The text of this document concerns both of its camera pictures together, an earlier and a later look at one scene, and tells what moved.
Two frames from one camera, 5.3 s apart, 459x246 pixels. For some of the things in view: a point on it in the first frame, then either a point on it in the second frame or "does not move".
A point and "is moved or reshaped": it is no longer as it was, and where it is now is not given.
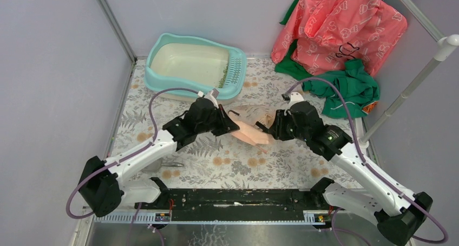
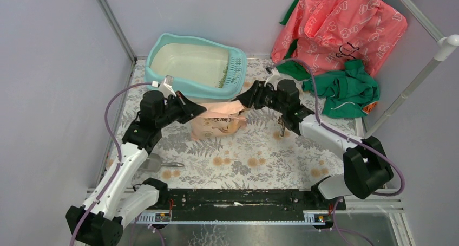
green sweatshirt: (359, 86) does not move
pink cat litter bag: (246, 116) is moved or reshaped
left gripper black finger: (229, 125) to (187, 109)
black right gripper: (277, 130) to (253, 96)
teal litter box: (182, 63) does not move
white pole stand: (443, 47) does not move
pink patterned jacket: (328, 27) does not move
